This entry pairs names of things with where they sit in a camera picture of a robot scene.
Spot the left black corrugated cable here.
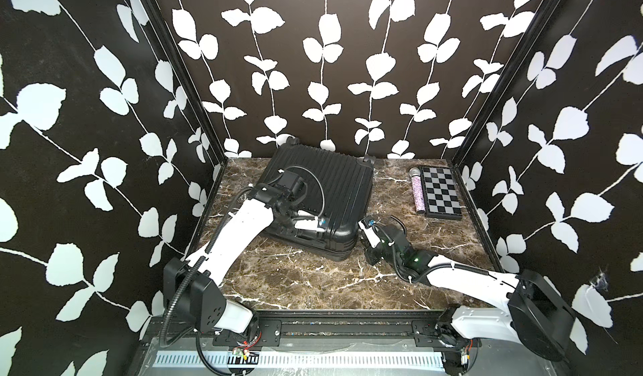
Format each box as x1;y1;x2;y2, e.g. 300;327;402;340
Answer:
159;164;328;376

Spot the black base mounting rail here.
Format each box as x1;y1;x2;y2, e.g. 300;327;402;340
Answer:
213;309;549;349

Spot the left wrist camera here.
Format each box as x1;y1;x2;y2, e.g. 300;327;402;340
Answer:
291;210;330;232

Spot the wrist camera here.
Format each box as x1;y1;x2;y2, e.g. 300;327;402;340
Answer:
358;216;382;249
291;210;330;232

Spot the black ribbed hard-shell suitcase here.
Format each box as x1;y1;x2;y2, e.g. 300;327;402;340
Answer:
257;137;373;261

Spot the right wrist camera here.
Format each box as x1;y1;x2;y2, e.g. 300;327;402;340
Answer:
358;216;382;249

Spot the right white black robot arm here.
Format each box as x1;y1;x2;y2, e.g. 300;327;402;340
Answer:
358;218;576;362

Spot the white slotted cable duct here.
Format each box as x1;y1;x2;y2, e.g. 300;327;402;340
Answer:
150;350;448;372

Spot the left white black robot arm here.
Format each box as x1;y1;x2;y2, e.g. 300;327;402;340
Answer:
159;165;328;348

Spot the purple glitter microphone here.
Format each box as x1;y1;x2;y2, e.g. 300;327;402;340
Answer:
409;167;426;214

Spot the black white checkered board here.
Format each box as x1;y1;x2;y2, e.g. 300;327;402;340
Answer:
420;166;462;220

